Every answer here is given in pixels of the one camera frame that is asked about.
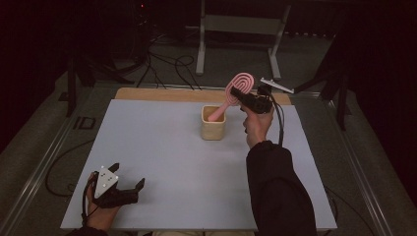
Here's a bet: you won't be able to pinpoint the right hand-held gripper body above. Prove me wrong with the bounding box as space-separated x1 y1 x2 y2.
240 77 295 115

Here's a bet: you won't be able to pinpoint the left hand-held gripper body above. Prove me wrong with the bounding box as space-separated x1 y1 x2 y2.
93 165 139 208

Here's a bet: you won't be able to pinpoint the pink hairbrush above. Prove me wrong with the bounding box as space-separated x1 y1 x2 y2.
207 72 256 123

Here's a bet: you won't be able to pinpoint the beige square container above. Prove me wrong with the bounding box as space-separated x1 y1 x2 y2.
200 104 227 142

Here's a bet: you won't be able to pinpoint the person's right hand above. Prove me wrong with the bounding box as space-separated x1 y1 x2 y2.
241 104 275 148

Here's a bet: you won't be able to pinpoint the person's left hand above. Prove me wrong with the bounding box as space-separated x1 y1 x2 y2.
85 173 121 231

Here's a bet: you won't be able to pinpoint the grey metal stand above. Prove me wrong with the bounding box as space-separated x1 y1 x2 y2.
195 0 293 82

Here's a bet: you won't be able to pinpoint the black stand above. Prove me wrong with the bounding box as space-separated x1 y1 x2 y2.
58 54 136 118
292 31 354 133

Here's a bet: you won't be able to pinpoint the left hand-held gripper cable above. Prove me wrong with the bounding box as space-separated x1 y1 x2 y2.
81 171 100 228

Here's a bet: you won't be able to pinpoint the hand-held gripper cable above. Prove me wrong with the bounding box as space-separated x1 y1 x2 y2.
267 93 286 148
81 171 100 228

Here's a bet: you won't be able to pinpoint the right hand-held gripper cable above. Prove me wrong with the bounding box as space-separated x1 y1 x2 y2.
267 93 286 148

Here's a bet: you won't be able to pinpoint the black floor cable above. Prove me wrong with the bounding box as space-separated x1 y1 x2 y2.
44 139 96 199
324 186 376 236

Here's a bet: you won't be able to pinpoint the black floor cables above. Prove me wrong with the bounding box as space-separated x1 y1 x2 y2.
135 31 203 91

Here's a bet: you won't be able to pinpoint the metal floor rail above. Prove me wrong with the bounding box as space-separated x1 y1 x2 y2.
322 97 395 236
0 86 96 236

